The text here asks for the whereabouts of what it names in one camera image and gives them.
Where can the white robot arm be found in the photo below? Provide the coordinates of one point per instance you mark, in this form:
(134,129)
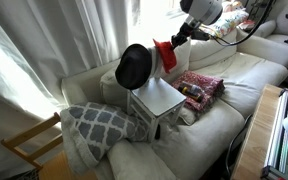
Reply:
(204,10)

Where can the cream fabric sofa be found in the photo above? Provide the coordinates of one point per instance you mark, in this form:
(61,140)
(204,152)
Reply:
(217,116)

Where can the red patterned folded cloth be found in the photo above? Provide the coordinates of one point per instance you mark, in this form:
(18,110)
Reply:
(207,85)

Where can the cream fleece blanket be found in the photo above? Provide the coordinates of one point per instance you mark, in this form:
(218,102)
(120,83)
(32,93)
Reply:
(72,150)

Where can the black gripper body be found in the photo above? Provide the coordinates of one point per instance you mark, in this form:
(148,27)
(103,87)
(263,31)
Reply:
(185,30)

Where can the light wooden slatted chair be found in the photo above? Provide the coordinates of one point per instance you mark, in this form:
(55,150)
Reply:
(27,146)

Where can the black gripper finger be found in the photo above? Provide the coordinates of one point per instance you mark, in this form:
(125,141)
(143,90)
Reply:
(175,42)

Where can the grey armchair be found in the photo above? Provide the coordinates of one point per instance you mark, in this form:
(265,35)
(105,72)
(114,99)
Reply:
(280,36)

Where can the aluminium rail frame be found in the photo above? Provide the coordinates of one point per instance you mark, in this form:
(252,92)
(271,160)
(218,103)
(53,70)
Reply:
(284,140)

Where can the plain cream cushion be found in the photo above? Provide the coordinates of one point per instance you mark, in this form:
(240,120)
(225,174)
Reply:
(134,163)

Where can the light wooden table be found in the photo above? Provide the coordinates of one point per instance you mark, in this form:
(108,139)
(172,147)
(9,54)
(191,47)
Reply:
(254,140)

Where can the white box table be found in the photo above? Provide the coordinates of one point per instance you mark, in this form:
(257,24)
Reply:
(157,98)

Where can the floral print pillow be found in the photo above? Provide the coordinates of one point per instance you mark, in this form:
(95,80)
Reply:
(225,20)

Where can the white sheer curtain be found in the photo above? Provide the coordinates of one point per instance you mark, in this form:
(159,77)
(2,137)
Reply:
(50,43)

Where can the black fedora hat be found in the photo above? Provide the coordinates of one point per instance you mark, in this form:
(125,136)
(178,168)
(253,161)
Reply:
(133,66)

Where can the grey lattice pattern pillow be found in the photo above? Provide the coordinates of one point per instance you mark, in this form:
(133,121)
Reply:
(100,128)

